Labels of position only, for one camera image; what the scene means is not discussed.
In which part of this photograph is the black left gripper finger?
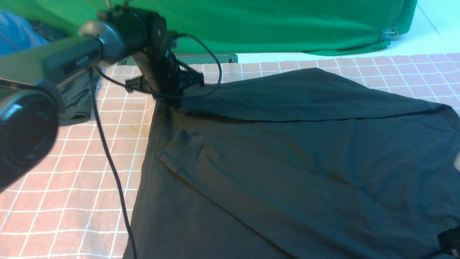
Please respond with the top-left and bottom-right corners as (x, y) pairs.
(125, 76), (153, 95)
(178, 64), (205, 88)

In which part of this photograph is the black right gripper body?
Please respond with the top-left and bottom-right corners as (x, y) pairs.
(437, 226), (460, 258)

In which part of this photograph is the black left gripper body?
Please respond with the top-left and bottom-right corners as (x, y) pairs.
(131, 49), (187, 99)

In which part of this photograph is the dark gray long-sleeve shirt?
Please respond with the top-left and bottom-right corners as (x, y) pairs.
(131, 68), (459, 259)

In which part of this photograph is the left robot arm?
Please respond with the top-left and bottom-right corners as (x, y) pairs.
(0, 2), (205, 191)

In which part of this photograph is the green backdrop cloth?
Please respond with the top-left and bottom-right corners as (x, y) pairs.
(1, 0), (417, 57)

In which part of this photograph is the dark gray crumpled garment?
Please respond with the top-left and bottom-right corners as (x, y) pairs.
(28, 20), (100, 126)

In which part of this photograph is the blue crumpled garment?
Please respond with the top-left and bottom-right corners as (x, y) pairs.
(0, 10), (50, 56)

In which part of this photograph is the pink checkered tablecloth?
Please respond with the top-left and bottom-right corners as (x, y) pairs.
(0, 53), (459, 259)

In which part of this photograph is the metal binder clip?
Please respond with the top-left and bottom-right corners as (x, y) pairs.
(381, 27), (399, 41)

